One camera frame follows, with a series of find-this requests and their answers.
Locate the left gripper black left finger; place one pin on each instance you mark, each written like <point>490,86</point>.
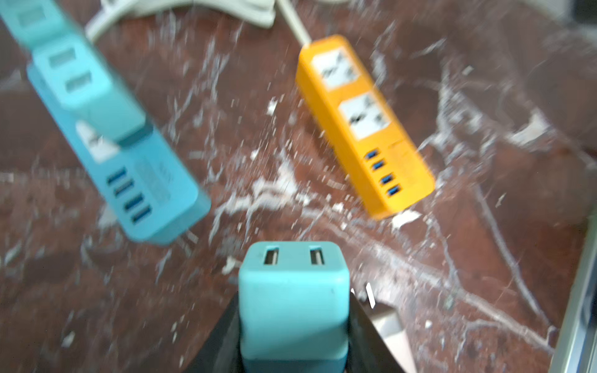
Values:
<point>221,351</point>

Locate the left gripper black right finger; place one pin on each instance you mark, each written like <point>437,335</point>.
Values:
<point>367,350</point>

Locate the teal plug cube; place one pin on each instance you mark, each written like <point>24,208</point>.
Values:
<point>294,300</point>
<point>84,84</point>
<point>35,22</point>

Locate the blue power strip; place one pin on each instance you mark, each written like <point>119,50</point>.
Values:
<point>152,193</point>

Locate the orange power strip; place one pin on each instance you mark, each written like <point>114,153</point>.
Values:
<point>373,148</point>

